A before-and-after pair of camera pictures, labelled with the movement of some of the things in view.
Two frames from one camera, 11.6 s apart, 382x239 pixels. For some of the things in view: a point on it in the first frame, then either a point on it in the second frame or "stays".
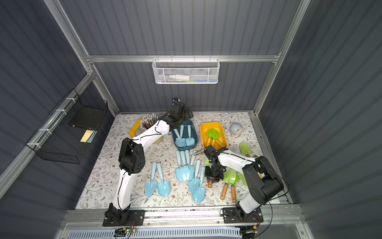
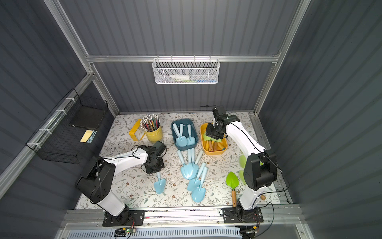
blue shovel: x=199 y=194 stays
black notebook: x=87 y=117 stays
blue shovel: x=150 y=186 to x=159 y=185
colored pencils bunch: x=148 y=120 stays
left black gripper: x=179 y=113 to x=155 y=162
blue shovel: x=190 y=141 stays
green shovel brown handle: x=207 y=164 to x=211 y=147
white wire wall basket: x=185 y=70 stays
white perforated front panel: x=225 y=232 stays
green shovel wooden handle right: x=233 y=189 stays
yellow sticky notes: x=86 y=136 stays
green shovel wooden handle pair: x=230 y=175 to x=206 y=138
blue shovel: x=163 y=188 to x=181 y=141
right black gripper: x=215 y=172 to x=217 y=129
